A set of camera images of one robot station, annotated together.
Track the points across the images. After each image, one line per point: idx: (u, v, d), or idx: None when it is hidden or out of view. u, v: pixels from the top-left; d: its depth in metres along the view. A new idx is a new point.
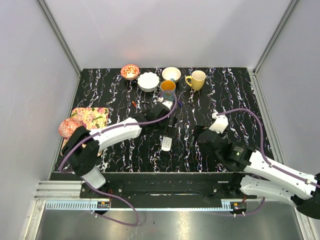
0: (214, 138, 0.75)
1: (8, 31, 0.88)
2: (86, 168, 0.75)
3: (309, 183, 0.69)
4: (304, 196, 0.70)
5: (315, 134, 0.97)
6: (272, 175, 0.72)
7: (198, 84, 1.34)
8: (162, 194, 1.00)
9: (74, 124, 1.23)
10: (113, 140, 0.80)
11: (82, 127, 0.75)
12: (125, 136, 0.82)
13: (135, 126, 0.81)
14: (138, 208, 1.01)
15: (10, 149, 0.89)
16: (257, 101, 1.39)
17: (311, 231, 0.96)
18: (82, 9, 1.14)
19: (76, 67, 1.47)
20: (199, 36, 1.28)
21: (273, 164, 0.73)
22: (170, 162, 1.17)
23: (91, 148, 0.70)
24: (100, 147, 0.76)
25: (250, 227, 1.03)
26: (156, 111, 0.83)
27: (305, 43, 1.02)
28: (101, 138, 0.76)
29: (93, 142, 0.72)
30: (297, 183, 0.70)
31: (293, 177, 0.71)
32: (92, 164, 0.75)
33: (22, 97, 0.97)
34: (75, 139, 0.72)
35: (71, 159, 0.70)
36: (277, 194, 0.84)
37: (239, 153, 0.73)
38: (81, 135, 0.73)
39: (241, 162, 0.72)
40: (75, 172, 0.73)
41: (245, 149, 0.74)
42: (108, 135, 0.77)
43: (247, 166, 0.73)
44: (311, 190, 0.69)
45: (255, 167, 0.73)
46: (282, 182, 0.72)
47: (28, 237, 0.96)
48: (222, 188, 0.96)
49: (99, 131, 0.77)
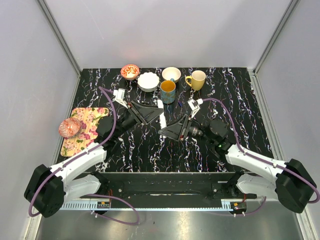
0: (223, 133, 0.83)
1: (8, 31, 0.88)
2: (55, 206, 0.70)
3: (276, 166, 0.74)
4: (273, 179, 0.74)
5: (316, 135, 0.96)
6: (245, 161, 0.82)
7: (198, 84, 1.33)
8: (162, 194, 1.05)
9: (74, 124, 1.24)
10: (79, 171, 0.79)
11: (42, 166, 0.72)
12: (91, 162, 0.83)
13: (98, 150, 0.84)
14: (138, 208, 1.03)
15: (10, 149, 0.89)
16: (257, 101, 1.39)
17: (312, 231, 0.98)
18: (82, 9, 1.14)
19: (76, 67, 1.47)
20: (198, 36, 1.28)
21: (247, 151, 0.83)
22: (170, 162, 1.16)
23: (54, 187, 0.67)
24: (64, 182, 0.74)
25: (250, 227, 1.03)
26: (102, 129, 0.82)
27: (306, 43, 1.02)
28: (64, 173, 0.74)
29: (56, 179, 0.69)
30: (266, 167, 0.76)
31: (263, 162, 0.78)
32: (61, 200, 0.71)
33: (22, 97, 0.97)
34: (35, 181, 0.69)
35: (37, 202, 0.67)
36: (264, 187, 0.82)
37: (221, 146, 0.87)
38: (41, 175, 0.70)
39: (222, 153, 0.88)
40: (43, 215, 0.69)
41: (228, 142, 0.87)
42: (70, 167, 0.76)
43: (226, 155, 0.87)
44: (277, 173, 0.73)
45: (232, 154, 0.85)
46: (256, 168, 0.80)
47: (28, 237, 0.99)
48: (222, 188, 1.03)
49: (61, 166, 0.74)
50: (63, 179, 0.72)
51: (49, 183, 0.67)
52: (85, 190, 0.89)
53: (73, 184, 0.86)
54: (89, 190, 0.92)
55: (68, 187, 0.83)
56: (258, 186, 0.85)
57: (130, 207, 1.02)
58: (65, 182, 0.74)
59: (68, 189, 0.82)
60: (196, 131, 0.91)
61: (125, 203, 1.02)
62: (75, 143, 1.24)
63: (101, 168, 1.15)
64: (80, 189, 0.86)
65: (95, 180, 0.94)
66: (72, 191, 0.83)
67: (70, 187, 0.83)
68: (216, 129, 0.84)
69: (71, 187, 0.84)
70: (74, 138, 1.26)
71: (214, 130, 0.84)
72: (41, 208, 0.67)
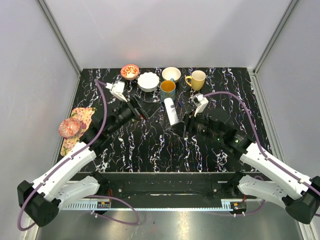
0: (226, 120, 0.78)
1: (7, 31, 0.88)
2: (50, 215, 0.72)
3: (301, 182, 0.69)
4: (294, 194, 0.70)
5: (316, 135, 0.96)
6: (265, 167, 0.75)
7: (198, 83, 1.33)
8: (162, 194, 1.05)
9: (74, 124, 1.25)
10: (65, 179, 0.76)
11: (24, 182, 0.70)
12: (79, 166, 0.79)
13: (83, 152, 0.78)
14: (137, 208, 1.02)
15: (10, 149, 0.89)
16: (257, 102, 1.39)
17: (311, 231, 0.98)
18: (82, 9, 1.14)
19: (76, 67, 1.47)
20: (198, 37, 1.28)
21: (269, 157, 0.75)
22: (170, 162, 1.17)
23: (38, 204, 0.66)
24: (49, 196, 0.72)
25: (250, 227, 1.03)
26: (95, 121, 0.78)
27: (306, 43, 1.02)
28: (47, 187, 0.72)
29: (38, 197, 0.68)
30: (290, 180, 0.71)
31: (287, 174, 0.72)
32: (55, 209, 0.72)
33: (22, 97, 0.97)
34: (22, 197, 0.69)
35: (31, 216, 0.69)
36: (270, 194, 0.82)
37: (238, 141, 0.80)
38: (25, 192, 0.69)
39: (238, 150, 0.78)
40: (39, 224, 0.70)
41: (245, 138, 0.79)
42: (54, 180, 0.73)
43: (243, 154, 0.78)
44: (302, 190, 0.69)
45: (251, 156, 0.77)
46: (276, 177, 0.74)
47: (28, 237, 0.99)
48: (222, 188, 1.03)
49: (42, 180, 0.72)
50: (46, 195, 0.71)
51: (33, 201, 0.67)
52: (83, 193, 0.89)
53: (69, 189, 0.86)
54: (88, 192, 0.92)
55: (63, 193, 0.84)
56: (261, 191, 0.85)
57: (129, 207, 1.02)
58: (50, 196, 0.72)
59: (64, 196, 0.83)
60: (200, 127, 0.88)
61: (123, 204, 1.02)
62: (75, 143, 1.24)
63: (101, 168, 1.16)
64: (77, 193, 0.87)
65: (93, 182, 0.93)
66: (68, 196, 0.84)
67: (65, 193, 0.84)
68: (216, 116, 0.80)
69: (67, 192, 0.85)
70: (74, 138, 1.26)
71: (213, 117, 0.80)
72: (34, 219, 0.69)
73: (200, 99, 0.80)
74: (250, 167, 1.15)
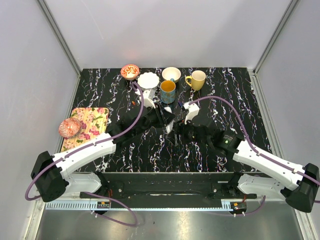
0: (209, 123, 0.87)
1: (7, 31, 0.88)
2: (55, 194, 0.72)
3: (296, 172, 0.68)
4: (291, 185, 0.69)
5: (316, 134, 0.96)
6: (259, 163, 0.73)
7: (198, 83, 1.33)
8: (162, 194, 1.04)
9: (74, 124, 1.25)
10: (82, 162, 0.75)
11: (46, 152, 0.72)
12: (98, 155, 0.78)
13: (106, 143, 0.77)
14: (132, 208, 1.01)
15: (10, 150, 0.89)
16: (257, 101, 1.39)
17: (311, 231, 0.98)
18: (82, 10, 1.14)
19: (76, 67, 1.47)
20: (198, 37, 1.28)
21: (261, 152, 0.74)
22: (170, 162, 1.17)
23: (52, 178, 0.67)
24: (64, 174, 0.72)
25: (250, 228, 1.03)
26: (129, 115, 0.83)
27: (305, 43, 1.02)
28: (65, 164, 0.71)
29: (56, 171, 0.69)
30: (284, 172, 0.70)
31: (280, 166, 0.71)
32: (62, 189, 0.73)
33: (22, 98, 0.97)
34: (38, 166, 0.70)
35: (38, 187, 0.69)
36: (269, 188, 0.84)
37: (227, 141, 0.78)
38: (43, 162, 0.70)
39: (229, 149, 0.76)
40: (44, 198, 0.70)
41: (235, 137, 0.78)
42: (73, 159, 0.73)
43: (235, 154, 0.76)
44: (297, 180, 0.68)
45: (243, 155, 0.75)
46: (270, 172, 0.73)
47: (28, 237, 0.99)
48: (222, 189, 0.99)
49: (63, 156, 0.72)
50: (62, 171, 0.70)
51: (49, 173, 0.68)
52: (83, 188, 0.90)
53: (76, 177, 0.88)
54: (89, 188, 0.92)
55: (71, 179, 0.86)
56: (261, 187, 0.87)
57: (125, 207, 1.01)
58: (64, 174, 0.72)
59: (72, 181, 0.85)
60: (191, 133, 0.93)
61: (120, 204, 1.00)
62: (75, 143, 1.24)
63: (101, 168, 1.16)
64: (80, 185, 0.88)
65: (96, 180, 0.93)
66: (74, 184, 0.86)
67: (73, 179, 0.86)
68: (199, 121, 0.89)
69: (74, 180, 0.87)
70: (74, 138, 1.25)
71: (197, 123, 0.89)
72: (41, 192, 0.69)
73: (187, 106, 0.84)
74: (250, 168, 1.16)
